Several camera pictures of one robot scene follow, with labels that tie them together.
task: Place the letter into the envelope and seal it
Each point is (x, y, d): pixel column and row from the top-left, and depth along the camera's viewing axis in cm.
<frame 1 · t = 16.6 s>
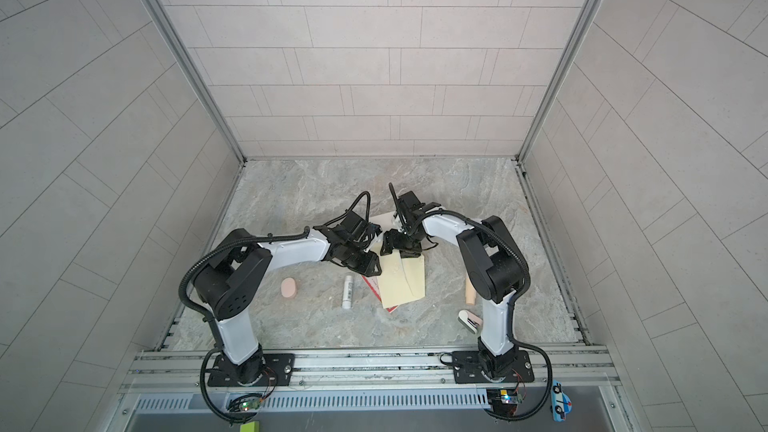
left hand: (386, 267, 88), fingers open
right hand: (387, 254, 91), fingers open
yellow envelope: (401, 279, 88), on the table
red bordered card: (373, 282, 87), on the table
white glue stick: (347, 292, 84), on the table
pink white tape dispenser: (469, 320, 79), point 2 cm above the table

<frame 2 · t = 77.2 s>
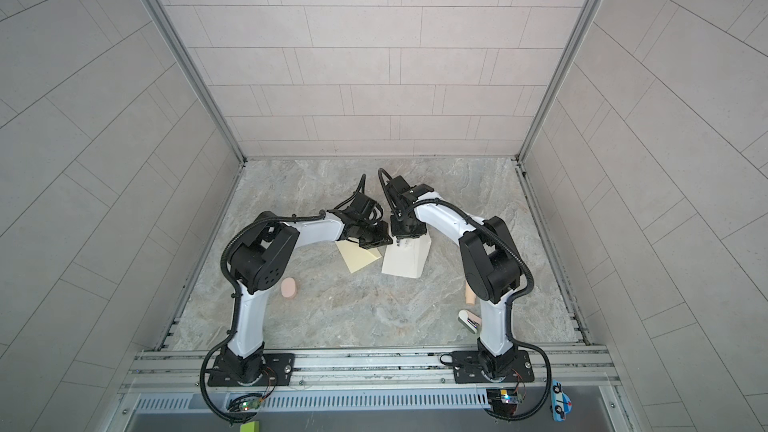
left hand: (400, 237, 95), fingers closed
right hand: (400, 235, 92), fingers open
yellow envelope: (356, 256, 91), on the table
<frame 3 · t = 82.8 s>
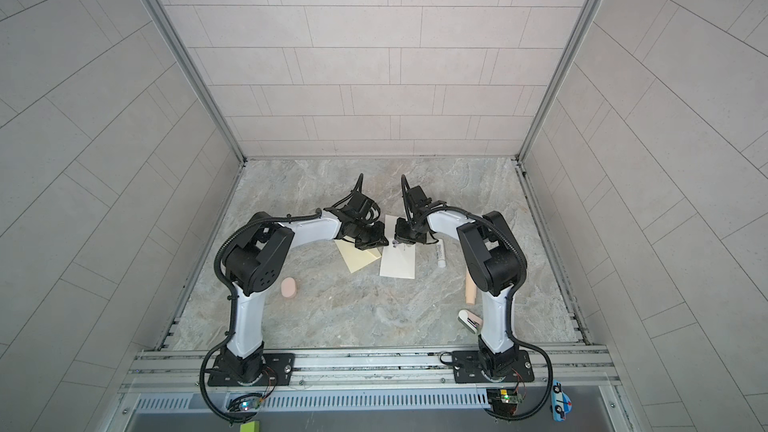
left hand: (397, 238, 94), fingers closed
right hand: (395, 238, 96), fingers closed
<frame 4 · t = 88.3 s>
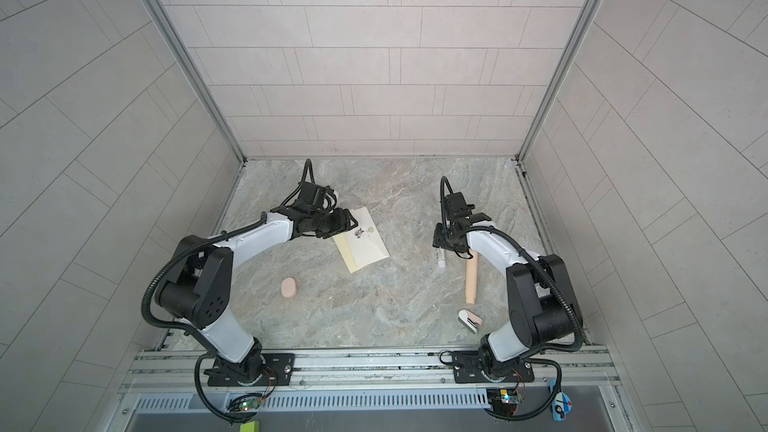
left hand: (359, 220, 90), fingers open
right hand: (438, 240, 91), fingers open
cream white envelope: (365, 243, 96), on the table
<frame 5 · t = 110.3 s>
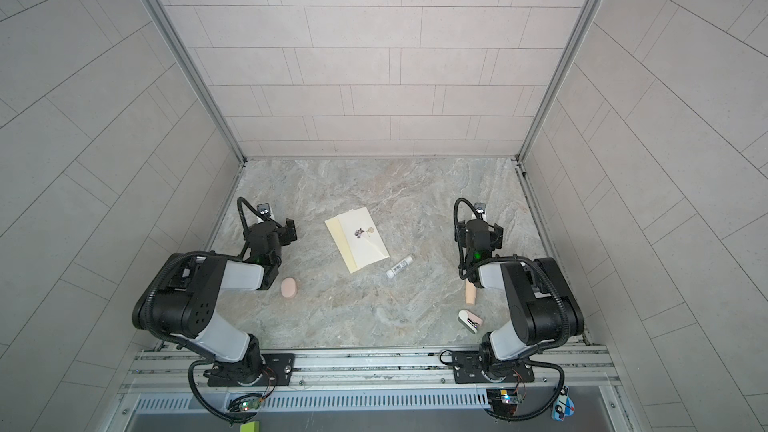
left hand: (279, 214, 94), fingers open
right hand: (477, 220, 94), fingers open
